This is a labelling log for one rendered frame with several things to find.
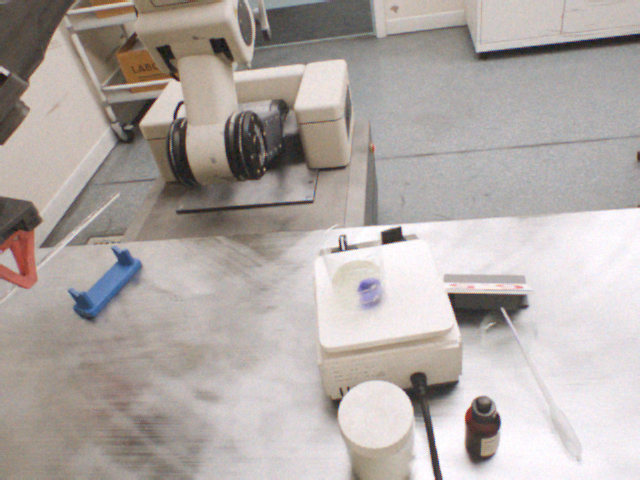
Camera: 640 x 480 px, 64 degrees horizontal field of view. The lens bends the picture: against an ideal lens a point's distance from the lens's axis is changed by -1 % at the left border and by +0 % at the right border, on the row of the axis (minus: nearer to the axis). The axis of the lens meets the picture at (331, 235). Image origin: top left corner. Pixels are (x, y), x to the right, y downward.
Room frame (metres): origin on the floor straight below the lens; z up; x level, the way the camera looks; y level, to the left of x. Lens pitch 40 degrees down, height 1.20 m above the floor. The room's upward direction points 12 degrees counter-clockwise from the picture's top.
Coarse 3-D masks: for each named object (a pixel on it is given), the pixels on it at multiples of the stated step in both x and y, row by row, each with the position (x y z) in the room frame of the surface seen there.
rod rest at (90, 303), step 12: (120, 252) 0.55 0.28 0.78; (120, 264) 0.55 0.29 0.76; (132, 264) 0.54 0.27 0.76; (108, 276) 0.53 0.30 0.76; (120, 276) 0.53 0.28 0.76; (72, 288) 0.49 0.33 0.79; (96, 288) 0.51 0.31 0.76; (108, 288) 0.51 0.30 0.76; (120, 288) 0.51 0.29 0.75; (84, 300) 0.48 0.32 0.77; (96, 300) 0.49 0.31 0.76; (108, 300) 0.49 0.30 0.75; (84, 312) 0.47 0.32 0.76; (96, 312) 0.47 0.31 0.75
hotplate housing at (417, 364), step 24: (456, 336) 0.28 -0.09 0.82; (336, 360) 0.28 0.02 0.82; (360, 360) 0.28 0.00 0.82; (384, 360) 0.27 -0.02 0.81; (408, 360) 0.27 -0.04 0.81; (432, 360) 0.27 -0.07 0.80; (456, 360) 0.27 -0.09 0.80; (336, 384) 0.28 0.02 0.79; (408, 384) 0.27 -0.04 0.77; (432, 384) 0.27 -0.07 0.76
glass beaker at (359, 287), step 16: (336, 224) 0.36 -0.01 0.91; (352, 224) 0.36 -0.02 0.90; (368, 224) 0.35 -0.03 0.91; (320, 240) 0.34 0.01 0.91; (336, 240) 0.35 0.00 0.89; (352, 240) 0.36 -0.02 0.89; (368, 240) 0.35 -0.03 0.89; (336, 256) 0.35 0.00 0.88; (352, 256) 0.31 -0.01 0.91; (368, 256) 0.31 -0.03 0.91; (336, 272) 0.31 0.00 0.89; (352, 272) 0.31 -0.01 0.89; (368, 272) 0.31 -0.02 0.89; (384, 272) 0.33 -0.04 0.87; (336, 288) 0.32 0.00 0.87; (352, 288) 0.31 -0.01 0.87; (368, 288) 0.31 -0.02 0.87; (384, 288) 0.32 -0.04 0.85; (352, 304) 0.31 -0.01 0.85; (368, 304) 0.31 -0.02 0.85
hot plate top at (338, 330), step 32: (320, 256) 0.40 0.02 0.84; (384, 256) 0.38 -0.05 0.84; (416, 256) 0.37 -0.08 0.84; (320, 288) 0.35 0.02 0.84; (416, 288) 0.33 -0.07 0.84; (320, 320) 0.31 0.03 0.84; (352, 320) 0.30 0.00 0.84; (384, 320) 0.30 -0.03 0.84; (416, 320) 0.29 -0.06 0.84; (448, 320) 0.28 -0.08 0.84
